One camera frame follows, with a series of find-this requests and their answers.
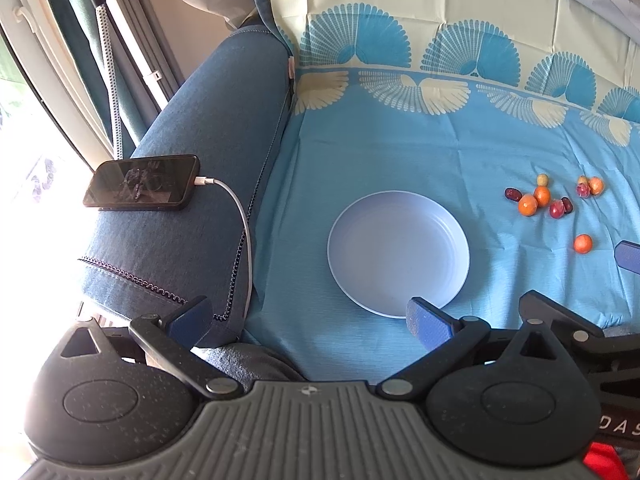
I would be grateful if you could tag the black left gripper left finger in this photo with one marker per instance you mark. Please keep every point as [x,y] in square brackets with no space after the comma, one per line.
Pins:
[168,342]

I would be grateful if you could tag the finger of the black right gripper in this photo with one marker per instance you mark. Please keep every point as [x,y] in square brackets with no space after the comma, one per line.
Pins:
[627,256]

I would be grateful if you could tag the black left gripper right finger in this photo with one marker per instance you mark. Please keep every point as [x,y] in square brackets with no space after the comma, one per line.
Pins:
[449,342]

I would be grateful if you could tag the dark red jujube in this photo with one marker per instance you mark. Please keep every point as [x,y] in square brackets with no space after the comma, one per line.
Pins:
[567,205]
[513,194]

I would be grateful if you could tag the red garment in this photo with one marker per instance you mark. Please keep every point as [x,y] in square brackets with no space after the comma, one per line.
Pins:
[604,462]

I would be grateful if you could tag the light blue plate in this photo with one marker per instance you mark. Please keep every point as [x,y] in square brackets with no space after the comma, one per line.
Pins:
[391,246]

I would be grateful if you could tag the black smartphone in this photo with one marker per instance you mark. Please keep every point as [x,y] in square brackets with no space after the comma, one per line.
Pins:
[143,183]

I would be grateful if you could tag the blue denim sofa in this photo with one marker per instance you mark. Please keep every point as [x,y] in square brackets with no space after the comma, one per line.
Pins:
[231,113]

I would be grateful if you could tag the dark curtain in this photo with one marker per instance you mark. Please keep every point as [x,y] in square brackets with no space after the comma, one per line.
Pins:
[147,72]

